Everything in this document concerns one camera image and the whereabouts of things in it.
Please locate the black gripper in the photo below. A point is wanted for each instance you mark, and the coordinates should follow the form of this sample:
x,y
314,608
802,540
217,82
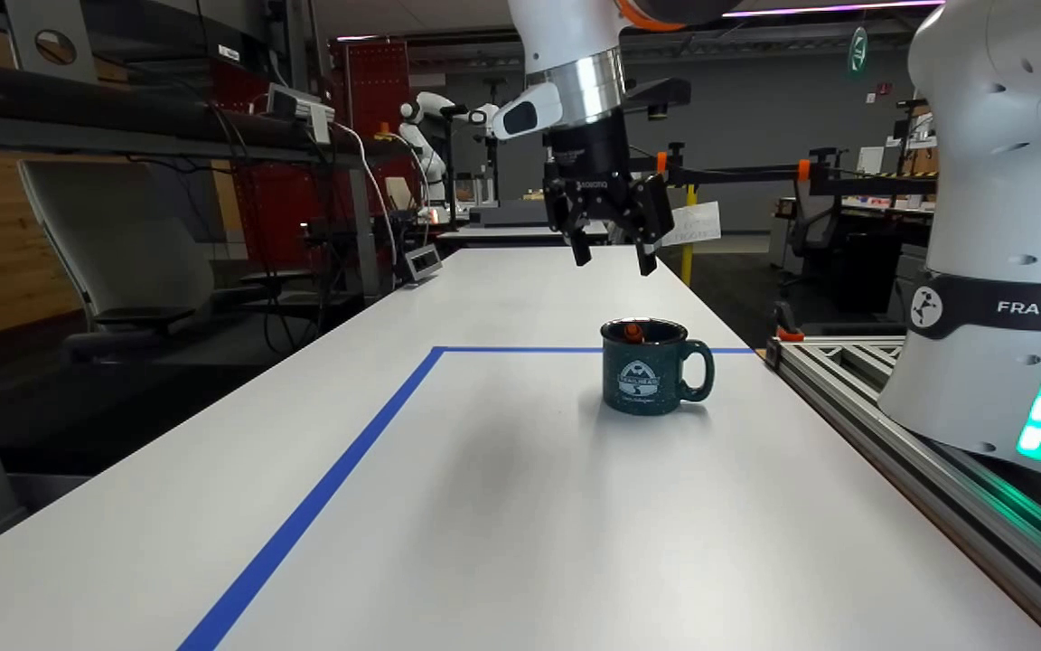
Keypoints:
x,y
596,168

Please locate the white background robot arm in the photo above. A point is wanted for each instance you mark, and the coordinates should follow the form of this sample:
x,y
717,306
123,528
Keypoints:
x,y
427,146

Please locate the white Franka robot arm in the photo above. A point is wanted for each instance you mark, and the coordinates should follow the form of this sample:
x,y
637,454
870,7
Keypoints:
x,y
1003,181

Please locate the dark green mug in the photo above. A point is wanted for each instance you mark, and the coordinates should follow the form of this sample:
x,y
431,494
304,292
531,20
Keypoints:
x,y
641,375

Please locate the white paper sheet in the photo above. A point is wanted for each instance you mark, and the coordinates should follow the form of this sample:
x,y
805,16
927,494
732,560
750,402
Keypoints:
x,y
696,222

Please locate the grey background table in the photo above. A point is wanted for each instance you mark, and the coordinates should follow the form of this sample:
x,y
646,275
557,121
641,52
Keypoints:
x,y
508,232

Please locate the black bar with orange joints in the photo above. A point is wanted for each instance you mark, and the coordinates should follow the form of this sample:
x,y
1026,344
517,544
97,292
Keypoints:
x,y
759,174

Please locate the small grey display device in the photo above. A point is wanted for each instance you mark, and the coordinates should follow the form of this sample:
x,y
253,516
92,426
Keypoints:
x,y
420,262

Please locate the red cabinet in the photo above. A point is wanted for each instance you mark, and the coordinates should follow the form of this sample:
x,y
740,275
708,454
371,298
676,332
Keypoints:
x,y
371,91

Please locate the white power box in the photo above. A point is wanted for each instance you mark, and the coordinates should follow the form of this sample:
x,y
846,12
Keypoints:
x,y
304,110

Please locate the blue tape line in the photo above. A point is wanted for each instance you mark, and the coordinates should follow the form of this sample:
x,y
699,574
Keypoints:
x,y
328,482

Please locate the dark metal shelf beam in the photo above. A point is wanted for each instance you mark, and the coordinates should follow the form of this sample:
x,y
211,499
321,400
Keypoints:
x,y
90,115

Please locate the yellow post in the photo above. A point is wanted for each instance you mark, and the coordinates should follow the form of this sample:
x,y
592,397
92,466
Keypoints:
x,y
687,258

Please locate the orange rail clamp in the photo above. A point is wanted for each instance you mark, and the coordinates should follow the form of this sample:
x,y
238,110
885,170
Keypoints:
x,y
791,333

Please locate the aluminium rail frame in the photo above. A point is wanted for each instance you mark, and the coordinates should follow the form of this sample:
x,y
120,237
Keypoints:
x,y
906,457

